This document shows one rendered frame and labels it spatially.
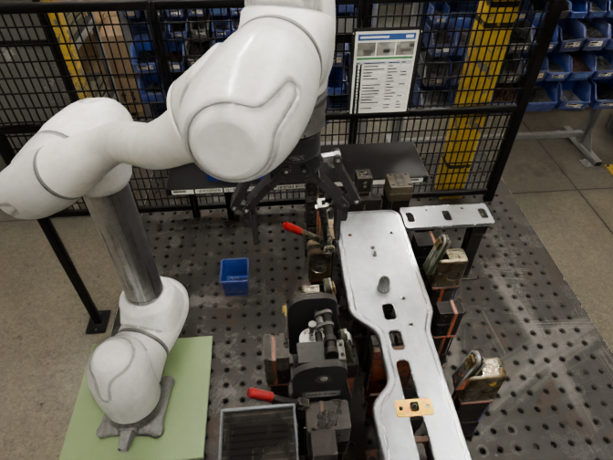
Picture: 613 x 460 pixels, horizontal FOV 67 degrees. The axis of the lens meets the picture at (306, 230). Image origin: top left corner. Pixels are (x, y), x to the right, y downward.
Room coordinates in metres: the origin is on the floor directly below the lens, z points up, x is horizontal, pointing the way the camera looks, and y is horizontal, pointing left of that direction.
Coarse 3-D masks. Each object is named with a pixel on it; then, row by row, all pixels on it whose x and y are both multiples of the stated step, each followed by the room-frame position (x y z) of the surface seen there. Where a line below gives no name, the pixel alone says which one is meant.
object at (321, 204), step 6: (324, 198) 0.93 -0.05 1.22; (318, 204) 0.91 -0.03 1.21; (324, 204) 0.92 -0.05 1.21; (330, 204) 0.91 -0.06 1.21; (318, 210) 0.90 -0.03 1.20; (324, 210) 0.90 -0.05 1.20; (324, 216) 0.90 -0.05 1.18; (324, 222) 0.90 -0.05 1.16; (324, 228) 0.90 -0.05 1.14; (324, 234) 0.90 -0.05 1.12; (330, 234) 0.90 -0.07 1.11; (324, 240) 0.90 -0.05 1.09; (330, 240) 0.90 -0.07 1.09
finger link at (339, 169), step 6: (336, 150) 0.56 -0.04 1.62; (336, 156) 0.55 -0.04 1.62; (336, 162) 0.55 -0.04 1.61; (336, 168) 0.55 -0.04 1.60; (342, 168) 0.55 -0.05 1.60; (342, 174) 0.55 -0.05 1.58; (348, 174) 0.57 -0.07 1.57; (342, 180) 0.55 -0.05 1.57; (348, 180) 0.55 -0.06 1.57; (348, 186) 0.55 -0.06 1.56; (354, 186) 0.56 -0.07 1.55; (348, 192) 0.55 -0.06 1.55; (354, 192) 0.55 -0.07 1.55; (354, 198) 0.55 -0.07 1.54
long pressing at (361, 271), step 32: (352, 224) 1.06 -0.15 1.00; (384, 224) 1.06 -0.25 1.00; (352, 256) 0.92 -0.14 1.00; (384, 256) 0.92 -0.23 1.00; (352, 288) 0.80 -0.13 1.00; (416, 288) 0.80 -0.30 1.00; (384, 320) 0.70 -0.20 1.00; (416, 320) 0.70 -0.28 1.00; (384, 352) 0.60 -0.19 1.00; (416, 352) 0.60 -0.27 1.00; (416, 384) 0.52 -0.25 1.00; (384, 416) 0.44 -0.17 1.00; (448, 416) 0.44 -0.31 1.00; (384, 448) 0.37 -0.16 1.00; (416, 448) 0.38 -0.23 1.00; (448, 448) 0.38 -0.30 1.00
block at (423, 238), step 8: (424, 232) 1.04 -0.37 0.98; (432, 232) 1.04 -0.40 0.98; (440, 232) 1.04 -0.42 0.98; (416, 240) 1.01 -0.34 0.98; (424, 240) 1.01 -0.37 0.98; (432, 240) 1.01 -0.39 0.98; (416, 248) 0.99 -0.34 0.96; (424, 248) 0.99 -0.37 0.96; (416, 256) 0.98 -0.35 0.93; (424, 256) 0.99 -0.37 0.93; (424, 272) 0.99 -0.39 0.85; (424, 280) 0.99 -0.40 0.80
